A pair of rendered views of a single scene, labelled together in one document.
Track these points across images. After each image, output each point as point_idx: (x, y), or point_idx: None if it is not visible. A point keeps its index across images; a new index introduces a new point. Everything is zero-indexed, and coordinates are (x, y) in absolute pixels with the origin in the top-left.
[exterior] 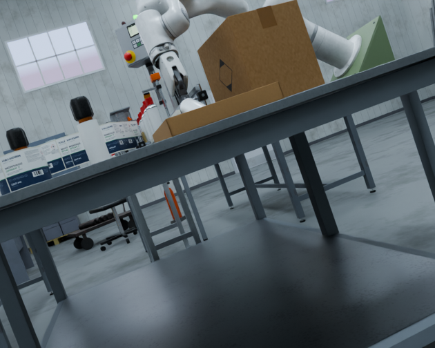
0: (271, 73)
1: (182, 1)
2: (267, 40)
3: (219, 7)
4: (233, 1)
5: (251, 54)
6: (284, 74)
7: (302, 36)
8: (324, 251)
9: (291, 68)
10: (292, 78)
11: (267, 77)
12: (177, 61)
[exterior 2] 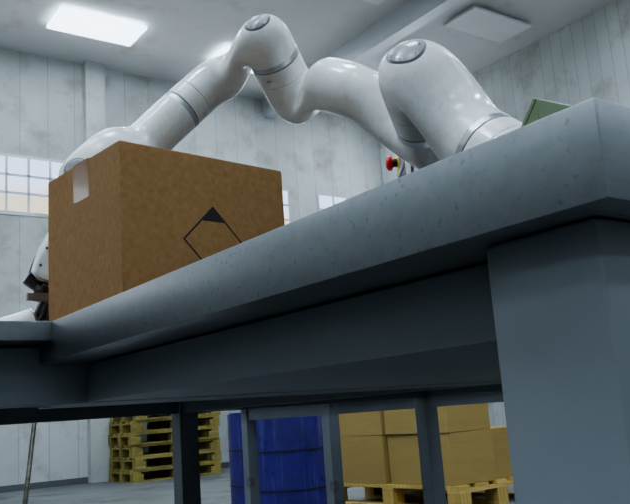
0: (68, 290)
1: (270, 97)
2: (74, 226)
3: (311, 101)
4: (326, 85)
5: (56, 252)
6: (79, 294)
7: (112, 219)
8: None
9: (89, 285)
10: (87, 305)
11: (63, 297)
12: (41, 247)
